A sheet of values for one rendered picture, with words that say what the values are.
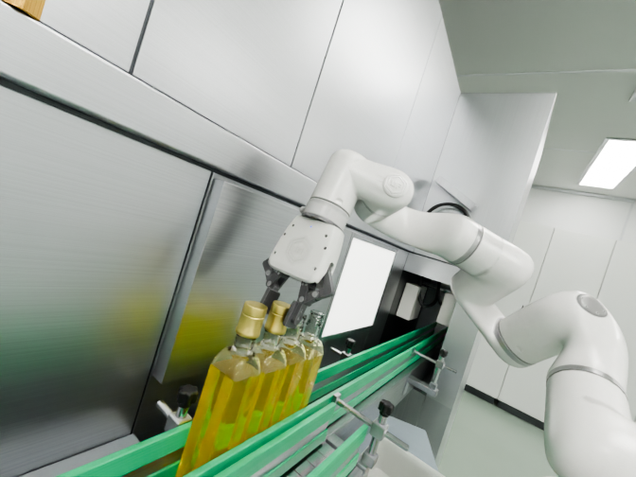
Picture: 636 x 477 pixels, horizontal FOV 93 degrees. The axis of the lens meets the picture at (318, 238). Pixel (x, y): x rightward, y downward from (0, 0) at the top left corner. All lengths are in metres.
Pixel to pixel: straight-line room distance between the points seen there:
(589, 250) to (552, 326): 3.71
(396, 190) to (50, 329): 0.50
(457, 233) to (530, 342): 0.21
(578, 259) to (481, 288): 3.66
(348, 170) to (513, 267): 0.32
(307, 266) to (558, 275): 3.90
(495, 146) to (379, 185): 1.13
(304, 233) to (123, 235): 0.25
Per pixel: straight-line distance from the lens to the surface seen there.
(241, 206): 0.53
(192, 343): 0.58
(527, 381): 4.31
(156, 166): 0.48
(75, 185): 0.45
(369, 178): 0.50
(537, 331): 0.61
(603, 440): 0.49
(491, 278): 0.60
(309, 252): 0.46
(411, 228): 0.61
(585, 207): 4.84
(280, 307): 0.47
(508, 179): 1.53
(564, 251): 4.26
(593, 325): 0.60
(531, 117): 1.63
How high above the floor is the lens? 1.29
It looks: 1 degrees down
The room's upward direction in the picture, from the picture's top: 18 degrees clockwise
